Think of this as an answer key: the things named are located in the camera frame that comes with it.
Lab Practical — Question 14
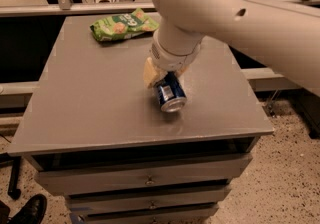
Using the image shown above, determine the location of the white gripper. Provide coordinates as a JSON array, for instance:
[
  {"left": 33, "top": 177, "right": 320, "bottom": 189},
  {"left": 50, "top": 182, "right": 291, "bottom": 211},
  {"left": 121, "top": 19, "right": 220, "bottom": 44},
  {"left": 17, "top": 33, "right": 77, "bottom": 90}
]
[{"left": 143, "top": 29, "right": 201, "bottom": 88}]

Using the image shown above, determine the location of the black leather shoe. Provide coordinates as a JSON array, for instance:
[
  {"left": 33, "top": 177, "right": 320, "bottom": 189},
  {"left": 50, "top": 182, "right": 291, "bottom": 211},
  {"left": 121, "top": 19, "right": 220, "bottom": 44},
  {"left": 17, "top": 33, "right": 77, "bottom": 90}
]
[{"left": 6, "top": 194, "right": 47, "bottom": 224}]

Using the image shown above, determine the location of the blue pepsi can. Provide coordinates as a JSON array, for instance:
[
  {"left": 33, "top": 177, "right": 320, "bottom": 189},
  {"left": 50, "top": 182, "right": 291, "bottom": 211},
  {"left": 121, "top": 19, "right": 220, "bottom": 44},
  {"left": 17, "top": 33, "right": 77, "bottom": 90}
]
[{"left": 154, "top": 72, "right": 187, "bottom": 113}]

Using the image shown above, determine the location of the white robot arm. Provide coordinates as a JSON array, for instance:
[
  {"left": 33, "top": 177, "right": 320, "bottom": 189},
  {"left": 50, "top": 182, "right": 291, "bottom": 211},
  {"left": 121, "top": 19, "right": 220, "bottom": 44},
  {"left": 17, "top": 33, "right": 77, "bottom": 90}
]
[{"left": 151, "top": 0, "right": 320, "bottom": 95}]

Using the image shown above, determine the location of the grey drawer cabinet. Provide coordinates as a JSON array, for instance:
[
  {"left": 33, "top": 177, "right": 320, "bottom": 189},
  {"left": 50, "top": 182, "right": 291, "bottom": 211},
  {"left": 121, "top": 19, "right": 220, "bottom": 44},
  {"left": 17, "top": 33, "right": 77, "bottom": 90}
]
[{"left": 9, "top": 16, "right": 273, "bottom": 224}]

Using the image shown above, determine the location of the green snack bag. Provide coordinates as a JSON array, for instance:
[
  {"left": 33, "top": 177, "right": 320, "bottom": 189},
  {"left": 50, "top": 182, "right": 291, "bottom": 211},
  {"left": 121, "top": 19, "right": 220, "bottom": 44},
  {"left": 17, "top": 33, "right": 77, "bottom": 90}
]
[{"left": 90, "top": 8, "right": 159, "bottom": 42}]

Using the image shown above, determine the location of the metal railing frame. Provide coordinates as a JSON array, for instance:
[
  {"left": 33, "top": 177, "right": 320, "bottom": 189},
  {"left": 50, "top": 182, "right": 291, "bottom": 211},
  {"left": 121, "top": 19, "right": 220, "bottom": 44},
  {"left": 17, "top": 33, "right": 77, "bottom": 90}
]
[{"left": 1, "top": 0, "right": 320, "bottom": 21}]

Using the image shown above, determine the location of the black chair leg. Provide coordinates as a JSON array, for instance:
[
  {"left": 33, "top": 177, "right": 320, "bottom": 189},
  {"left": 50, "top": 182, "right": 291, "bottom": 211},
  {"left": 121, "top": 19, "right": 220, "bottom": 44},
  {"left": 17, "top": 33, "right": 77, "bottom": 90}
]
[{"left": 0, "top": 153, "right": 21, "bottom": 200}]

